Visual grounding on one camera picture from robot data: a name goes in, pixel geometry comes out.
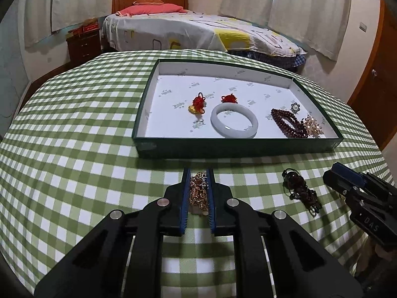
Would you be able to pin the patterned bed sheet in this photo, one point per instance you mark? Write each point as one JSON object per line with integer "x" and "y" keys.
{"x": 186, "y": 28}

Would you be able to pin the pearl flower brooch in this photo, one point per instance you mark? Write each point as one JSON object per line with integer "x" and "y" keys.
{"x": 295, "y": 107}

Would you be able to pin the dark green shallow box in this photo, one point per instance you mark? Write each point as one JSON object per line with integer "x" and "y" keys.
{"x": 186, "y": 80}

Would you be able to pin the red knot gold charm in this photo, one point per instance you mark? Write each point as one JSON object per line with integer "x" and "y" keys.
{"x": 198, "y": 101}

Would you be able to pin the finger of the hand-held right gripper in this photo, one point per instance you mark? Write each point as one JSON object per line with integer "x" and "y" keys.
{"x": 336, "y": 181}
{"x": 349, "y": 172}

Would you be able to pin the red box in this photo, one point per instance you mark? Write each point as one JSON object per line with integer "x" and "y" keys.
{"x": 83, "y": 31}

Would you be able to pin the pink pillow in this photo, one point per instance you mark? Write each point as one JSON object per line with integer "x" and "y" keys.
{"x": 149, "y": 10}

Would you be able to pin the brown wooden door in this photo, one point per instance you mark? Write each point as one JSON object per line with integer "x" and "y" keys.
{"x": 375, "y": 105}

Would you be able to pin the blue plaid bed skirt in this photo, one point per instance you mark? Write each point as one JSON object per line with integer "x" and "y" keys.
{"x": 279, "y": 60}

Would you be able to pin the green checked tablecloth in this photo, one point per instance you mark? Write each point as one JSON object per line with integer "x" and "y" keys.
{"x": 77, "y": 130}

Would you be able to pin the white jade bangle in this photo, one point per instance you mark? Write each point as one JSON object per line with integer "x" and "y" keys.
{"x": 216, "y": 121}

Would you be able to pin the gold pearl brooch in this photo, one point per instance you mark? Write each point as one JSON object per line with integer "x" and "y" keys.
{"x": 313, "y": 125}

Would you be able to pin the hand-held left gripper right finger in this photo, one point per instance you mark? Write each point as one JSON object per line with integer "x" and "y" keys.
{"x": 211, "y": 198}

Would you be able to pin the orange pillow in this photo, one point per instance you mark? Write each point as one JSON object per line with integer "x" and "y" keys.
{"x": 149, "y": 1}

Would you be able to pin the tan box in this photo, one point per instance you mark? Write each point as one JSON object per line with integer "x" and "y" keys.
{"x": 90, "y": 22}

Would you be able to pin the frosted glass wardrobe door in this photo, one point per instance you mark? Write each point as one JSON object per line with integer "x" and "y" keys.
{"x": 12, "y": 68}

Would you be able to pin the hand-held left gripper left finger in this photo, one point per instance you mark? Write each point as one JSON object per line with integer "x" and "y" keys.
{"x": 185, "y": 198}

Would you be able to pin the white light switch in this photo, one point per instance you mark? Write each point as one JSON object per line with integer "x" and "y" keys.
{"x": 363, "y": 26}

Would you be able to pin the dark wooden nightstand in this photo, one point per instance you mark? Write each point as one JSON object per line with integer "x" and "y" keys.
{"x": 83, "y": 48}

